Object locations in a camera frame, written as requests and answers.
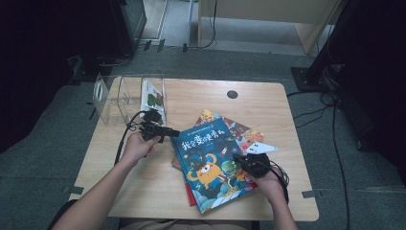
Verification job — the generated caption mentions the person's left hand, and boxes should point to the person's left hand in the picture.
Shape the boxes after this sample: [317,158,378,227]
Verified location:
[123,131,162,167]

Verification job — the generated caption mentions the grey metal pole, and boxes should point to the grey metal pole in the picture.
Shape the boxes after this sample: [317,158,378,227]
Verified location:
[184,0,195,49]

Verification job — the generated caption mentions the dark curtain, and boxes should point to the dark curtain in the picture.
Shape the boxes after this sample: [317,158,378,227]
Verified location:
[0,0,124,154]
[310,0,406,180]

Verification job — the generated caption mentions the black stand base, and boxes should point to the black stand base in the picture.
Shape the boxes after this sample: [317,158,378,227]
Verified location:
[290,61,348,94]
[66,54,113,84]

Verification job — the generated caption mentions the person's beige pants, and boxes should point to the person's beige pants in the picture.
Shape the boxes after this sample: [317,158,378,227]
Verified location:
[119,218,253,230]

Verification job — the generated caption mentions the clear acrylic book rack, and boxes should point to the clear acrylic book rack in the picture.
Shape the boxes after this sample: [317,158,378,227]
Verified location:
[92,73,168,127]

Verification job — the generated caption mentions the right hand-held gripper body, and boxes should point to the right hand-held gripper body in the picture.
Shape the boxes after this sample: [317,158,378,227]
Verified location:
[241,141,279,179]

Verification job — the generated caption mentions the looped black floor cable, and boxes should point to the looped black floor cable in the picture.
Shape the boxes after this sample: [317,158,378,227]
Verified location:
[286,90,339,128]

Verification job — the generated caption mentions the person's right hand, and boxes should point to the person's right hand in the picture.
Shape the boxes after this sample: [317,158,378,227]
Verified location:
[248,166,285,205]

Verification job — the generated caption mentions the white caterpillar book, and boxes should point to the white caterpillar book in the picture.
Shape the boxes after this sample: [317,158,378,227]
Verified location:
[140,80,167,127]

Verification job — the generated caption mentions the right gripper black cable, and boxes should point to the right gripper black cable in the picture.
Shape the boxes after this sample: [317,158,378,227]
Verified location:
[264,158,291,205]

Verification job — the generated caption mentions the black cabinet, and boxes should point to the black cabinet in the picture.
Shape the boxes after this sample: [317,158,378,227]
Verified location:
[109,0,147,57]

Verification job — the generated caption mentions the light wooden cabinet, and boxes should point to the light wooden cabinet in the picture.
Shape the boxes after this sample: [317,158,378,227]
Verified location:
[196,0,346,56]

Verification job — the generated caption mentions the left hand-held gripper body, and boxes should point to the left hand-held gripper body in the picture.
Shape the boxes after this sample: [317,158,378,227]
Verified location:
[138,108,165,142]

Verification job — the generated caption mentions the dark blue monster book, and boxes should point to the dark blue monster book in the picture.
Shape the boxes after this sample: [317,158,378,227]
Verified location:
[170,118,259,215]

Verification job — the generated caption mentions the long black floor cable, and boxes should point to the long black floor cable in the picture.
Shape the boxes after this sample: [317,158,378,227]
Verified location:
[331,102,352,230]

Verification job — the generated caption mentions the hanging black cable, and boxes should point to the hanging black cable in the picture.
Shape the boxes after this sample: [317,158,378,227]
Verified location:
[188,0,219,51]

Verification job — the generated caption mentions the grey tape strip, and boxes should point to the grey tape strip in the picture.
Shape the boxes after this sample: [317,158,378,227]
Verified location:
[61,185,85,196]
[301,189,324,199]

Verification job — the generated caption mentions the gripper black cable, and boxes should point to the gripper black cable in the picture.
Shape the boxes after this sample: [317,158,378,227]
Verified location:
[114,109,147,166]
[264,158,291,205]

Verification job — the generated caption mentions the light blue animals book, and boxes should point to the light blue animals book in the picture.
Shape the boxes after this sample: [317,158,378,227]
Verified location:
[171,108,264,171]

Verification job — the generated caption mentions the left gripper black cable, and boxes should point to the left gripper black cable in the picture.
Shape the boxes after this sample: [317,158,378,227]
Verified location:
[114,109,147,166]

